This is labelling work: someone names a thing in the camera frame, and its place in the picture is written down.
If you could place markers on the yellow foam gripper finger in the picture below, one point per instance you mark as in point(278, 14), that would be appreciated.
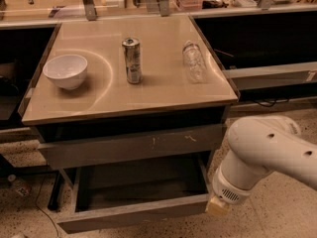
point(217, 207)

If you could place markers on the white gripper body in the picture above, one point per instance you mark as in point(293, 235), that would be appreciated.
point(229, 188)

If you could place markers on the grey drawer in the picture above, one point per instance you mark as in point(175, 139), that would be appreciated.
point(129, 147)
point(131, 193)

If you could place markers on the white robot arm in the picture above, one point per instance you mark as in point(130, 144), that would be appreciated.
point(259, 146)

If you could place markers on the grey top drawer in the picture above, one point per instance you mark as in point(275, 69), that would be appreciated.
point(129, 147)

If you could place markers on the grey drawer cabinet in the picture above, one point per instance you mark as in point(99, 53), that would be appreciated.
point(106, 104)

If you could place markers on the clear plastic bottle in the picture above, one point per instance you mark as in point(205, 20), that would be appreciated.
point(194, 62)

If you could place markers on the black table leg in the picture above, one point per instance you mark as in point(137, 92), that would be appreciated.
point(53, 201)

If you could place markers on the silver beverage can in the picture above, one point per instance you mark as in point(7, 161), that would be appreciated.
point(132, 55)

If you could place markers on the small bottle on floor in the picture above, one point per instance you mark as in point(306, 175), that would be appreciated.
point(19, 185)

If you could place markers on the white ceramic bowl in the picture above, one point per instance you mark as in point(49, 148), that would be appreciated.
point(67, 71)

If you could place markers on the grey metal side rail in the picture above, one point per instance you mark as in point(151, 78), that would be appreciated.
point(273, 75)

